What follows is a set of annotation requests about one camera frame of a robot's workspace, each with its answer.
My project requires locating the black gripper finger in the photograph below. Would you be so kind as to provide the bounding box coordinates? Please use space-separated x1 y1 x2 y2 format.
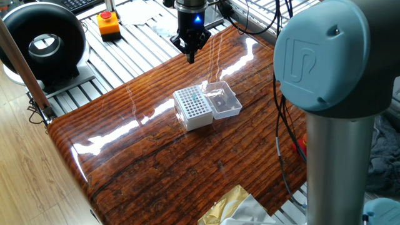
169 31 193 65
189 29 213 64

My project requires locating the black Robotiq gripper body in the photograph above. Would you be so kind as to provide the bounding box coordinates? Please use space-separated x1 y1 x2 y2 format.
177 9 208 41

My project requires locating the white pipette tip box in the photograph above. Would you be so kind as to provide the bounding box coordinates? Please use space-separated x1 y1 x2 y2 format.
172 81 243 132

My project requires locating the crumpled white cloth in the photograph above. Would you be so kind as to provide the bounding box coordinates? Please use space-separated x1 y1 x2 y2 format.
152 15 179 39

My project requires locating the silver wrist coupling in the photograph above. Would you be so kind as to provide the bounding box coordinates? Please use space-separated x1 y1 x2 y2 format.
174 0 209 14

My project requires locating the white paper sheet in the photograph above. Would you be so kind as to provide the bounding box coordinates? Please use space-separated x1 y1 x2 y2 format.
117 0 165 26

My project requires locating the orange emergency stop button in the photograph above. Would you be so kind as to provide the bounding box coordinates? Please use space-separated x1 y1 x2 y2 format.
96 11 123 43

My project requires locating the black keyboard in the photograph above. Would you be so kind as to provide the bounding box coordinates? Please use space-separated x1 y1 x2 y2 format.
61 0 104 15

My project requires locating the gold tissue pack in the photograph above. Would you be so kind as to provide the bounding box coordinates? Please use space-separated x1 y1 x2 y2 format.
197 184 276 225

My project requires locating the grey cloth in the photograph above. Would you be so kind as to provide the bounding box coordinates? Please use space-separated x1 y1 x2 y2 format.
365 115 400 198

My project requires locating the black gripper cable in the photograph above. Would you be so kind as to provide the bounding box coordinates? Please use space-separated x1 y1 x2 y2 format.
207 0 282 36

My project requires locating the silver metal post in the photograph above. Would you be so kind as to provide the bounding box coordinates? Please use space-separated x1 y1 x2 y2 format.
104 0 118 15

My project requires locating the black cable with grey sleeve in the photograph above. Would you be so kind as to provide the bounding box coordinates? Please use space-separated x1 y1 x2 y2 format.
272 0 309 209

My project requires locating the red ring stacking toy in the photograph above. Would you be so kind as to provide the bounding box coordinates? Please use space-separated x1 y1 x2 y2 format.
292 134 308 162

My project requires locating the black round ring device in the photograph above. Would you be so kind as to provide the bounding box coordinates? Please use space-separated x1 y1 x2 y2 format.
0 1 96 94

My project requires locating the brown frame bar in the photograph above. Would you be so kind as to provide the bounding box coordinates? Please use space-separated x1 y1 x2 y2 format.
0 17 56 121

